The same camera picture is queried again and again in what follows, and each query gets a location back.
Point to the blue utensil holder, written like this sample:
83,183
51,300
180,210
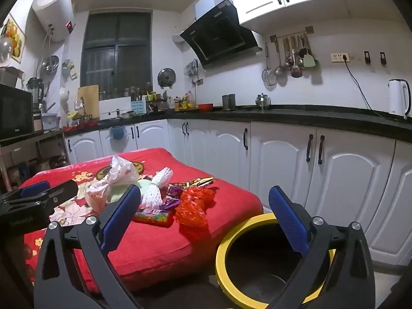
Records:
138,107

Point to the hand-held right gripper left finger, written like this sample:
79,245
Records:
120,219

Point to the gold-rimmed metal dish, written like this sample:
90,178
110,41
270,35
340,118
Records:
139,167

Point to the white dish box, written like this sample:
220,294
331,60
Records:
112,106

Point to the hanging small kitchen tools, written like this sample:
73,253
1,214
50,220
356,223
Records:
191,68

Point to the light green plastic bag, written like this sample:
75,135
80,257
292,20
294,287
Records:
117,194

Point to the yellow-rimmed black bin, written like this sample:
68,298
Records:
222,257

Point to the group of condiment bottles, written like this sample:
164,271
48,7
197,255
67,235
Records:
185,103

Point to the row of white base cabinets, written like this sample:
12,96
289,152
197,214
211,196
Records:
338,173

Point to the glass pot lid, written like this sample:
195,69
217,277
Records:
5,50

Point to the black wall hook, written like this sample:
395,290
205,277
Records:
382,58
367,57

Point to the steel slotted skimmer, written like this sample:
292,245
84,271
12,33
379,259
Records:
280,70

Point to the wooden cutting board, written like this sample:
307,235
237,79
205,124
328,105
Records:
90,99

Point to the red snack can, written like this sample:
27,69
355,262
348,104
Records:
154,216

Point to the black range hood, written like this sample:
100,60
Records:
219,35

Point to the yellow snack packet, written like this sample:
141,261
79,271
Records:
196,182

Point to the white water heater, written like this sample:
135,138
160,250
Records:
54,9

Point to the purple foil wrapper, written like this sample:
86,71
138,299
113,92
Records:
171,204
175,191

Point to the green spatula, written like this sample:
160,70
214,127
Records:
309,60

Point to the metal shelf rack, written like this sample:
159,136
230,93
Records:
38,136

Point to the wall-hung steel pot lid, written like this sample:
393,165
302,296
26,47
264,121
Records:
166,77

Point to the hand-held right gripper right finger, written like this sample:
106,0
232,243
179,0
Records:
288,222

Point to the steel teapot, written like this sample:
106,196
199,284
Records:
263,101

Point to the white wall outlet strip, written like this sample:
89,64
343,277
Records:
338,57

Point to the hanging kitchen cloths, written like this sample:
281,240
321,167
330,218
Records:
70,70

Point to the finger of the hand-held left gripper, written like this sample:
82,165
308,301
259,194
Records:
64,191
33,189

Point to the red bowl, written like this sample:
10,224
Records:
205,107

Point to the steel faucet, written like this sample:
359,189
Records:
80,103

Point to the small wall socket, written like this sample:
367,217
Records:
198,81

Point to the white plastic dipper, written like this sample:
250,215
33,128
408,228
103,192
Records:
64,97

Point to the white printed plastic bag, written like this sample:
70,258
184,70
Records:
124,170

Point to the fruit wall poster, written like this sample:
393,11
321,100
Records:
14,35

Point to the red floral blanket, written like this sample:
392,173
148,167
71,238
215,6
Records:
161,247

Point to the white electric kettle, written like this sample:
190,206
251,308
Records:
397,96

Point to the black blender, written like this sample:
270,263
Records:
35,90

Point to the red plastic bag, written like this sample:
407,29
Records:
193,212

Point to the wall-hung steel basin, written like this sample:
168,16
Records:
51,66

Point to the blue hanging pouch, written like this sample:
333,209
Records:
117,133

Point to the dark cooking pot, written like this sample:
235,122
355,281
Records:
58,161

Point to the steel canister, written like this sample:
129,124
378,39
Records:
229,102

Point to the small steel pot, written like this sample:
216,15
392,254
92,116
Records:
127,114

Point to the white lidded container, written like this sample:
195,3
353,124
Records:
51,123

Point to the spice rack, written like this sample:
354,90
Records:
159,104

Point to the dark kitchen window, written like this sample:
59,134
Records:
128,64

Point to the dark soup ladle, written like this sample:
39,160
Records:
296,72

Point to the white foam fruit net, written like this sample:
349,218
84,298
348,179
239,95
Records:
154,193

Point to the black microwave oven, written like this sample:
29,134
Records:
16,112

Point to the row of windowsill jars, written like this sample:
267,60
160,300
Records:
125,93

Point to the utensil wall rail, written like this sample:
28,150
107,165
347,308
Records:
289,34

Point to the pile of red chillies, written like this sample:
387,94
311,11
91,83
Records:
80,126

